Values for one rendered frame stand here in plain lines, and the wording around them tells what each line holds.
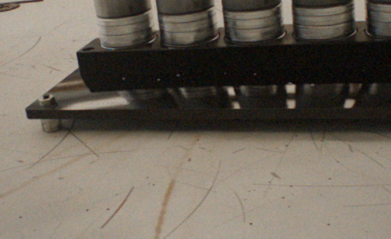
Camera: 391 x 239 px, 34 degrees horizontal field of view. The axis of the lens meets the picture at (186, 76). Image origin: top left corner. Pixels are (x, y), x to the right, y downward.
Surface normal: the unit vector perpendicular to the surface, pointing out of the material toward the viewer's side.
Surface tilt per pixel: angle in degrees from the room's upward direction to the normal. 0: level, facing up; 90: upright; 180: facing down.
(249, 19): 90
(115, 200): 0
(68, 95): 0
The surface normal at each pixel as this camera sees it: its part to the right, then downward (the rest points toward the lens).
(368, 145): -0.13, -0.94
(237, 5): -0.48, 0.34
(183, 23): -0.07, 0.33
